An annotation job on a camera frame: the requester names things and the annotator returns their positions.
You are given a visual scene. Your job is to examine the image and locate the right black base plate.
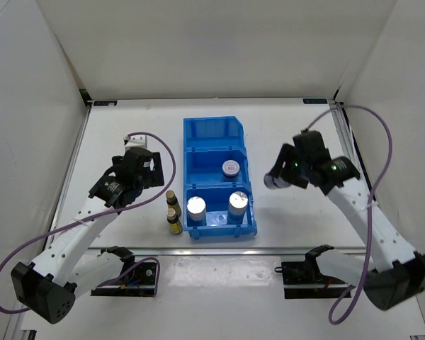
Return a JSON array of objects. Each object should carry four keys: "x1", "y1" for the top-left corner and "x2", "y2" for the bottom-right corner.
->
[{"x1": 274, "y1": 261, "x2": 348, "y2": 300}]

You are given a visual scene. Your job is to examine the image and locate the purple cable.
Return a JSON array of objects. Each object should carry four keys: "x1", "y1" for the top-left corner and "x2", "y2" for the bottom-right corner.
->
[
  {"x1": 0, "y1": 131, "x2": 177, "y2": 315},
  {"x1": 306, "y1": 104, "x2": 393, "y2": 325}
]

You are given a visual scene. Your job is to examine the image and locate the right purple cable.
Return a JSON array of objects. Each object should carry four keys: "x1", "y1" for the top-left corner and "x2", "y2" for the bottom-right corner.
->
[{"x1": 306, "y1": 104, "x2": 393, "y2": 325}]

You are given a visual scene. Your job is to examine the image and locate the silver-lid blue-label bottle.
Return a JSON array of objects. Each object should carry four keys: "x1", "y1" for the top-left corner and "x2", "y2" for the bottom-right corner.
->
[
  {"x1": 186, "y1": 196, "x2": 206, "y2": 227},
  {"x1": 227, "y1": 191, "x2": 249, "y2": 225}
]

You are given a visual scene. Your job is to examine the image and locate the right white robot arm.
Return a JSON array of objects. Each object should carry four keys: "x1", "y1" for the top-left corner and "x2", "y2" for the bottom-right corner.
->
[{"x1": 264, "y1": 130, "x2": 425, "y2": 311}]

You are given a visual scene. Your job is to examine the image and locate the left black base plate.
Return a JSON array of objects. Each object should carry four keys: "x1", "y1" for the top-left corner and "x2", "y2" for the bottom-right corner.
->
[{"x1": 90, "y1": 257, "x2": 160, "y2": 298}]

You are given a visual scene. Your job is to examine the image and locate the red-logo lid jar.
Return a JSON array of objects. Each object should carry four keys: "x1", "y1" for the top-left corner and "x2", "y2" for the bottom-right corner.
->
[
  {"x1": 222, "y1": 159, "x2": 240, "y2": 181},
  {"x1": 263, "y1": 173, "x2": 292, "y2": 190}
]

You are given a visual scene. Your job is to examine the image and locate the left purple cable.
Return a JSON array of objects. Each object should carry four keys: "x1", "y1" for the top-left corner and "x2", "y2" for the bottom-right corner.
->
[{"x1": 0, "y1": 131, "x2": 177, "y2": 315}]

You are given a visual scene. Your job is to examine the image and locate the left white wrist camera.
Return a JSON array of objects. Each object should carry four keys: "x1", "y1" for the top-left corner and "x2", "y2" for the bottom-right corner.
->
[{"x1": 123, "y1": 134, "x2": 147, "y2": 152}]

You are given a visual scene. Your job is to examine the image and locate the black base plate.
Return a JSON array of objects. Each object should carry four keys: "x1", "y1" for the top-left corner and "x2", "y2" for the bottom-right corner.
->
[
  {"x1": 274, "y1": 261, "x2": 348, "y2": 300},
  {"x1": 90, "y1": 257, "x2": 160, "y2": 298}
]

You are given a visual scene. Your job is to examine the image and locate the blue three-compartment plastic bin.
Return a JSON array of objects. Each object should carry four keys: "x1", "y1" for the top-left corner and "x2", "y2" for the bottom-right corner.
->
[{"x1": 183, "y1": 116, "x2": 258, "y2": 240}]

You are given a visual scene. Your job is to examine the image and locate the small amber bottle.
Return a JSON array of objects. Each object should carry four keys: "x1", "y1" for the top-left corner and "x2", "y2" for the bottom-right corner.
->
[
  {"x1": 166, "y1": 208, "x2": 183, "y2": 234},
  {"x1": 166, "y1": 190, "x2": 182, "y2": 217}
]

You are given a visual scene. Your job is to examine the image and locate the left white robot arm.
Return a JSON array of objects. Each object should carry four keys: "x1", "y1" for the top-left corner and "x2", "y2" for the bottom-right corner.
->
[{"x1": 11, "y1": 147, "x2": 164, "y2": 324}]

